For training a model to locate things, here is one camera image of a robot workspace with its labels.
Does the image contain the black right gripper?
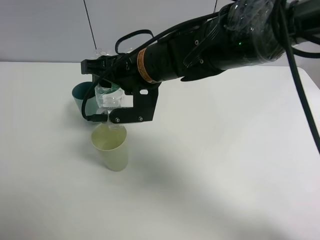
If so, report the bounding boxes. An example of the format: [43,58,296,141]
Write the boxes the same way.
[80,46,160,95]

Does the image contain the clear bottle green label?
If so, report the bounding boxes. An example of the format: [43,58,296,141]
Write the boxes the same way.
[93,47,126,131]

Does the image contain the pale green plastic cup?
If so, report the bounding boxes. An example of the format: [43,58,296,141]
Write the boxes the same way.
[91,124,129,172]

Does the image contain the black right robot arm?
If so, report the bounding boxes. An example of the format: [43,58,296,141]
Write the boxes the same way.
[81,0,320,94]

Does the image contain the teal plastic cup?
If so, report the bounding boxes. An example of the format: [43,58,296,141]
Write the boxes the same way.
[72,81,99,116]

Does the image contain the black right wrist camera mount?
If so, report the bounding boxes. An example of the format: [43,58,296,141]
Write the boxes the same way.
[108,87,159,124]

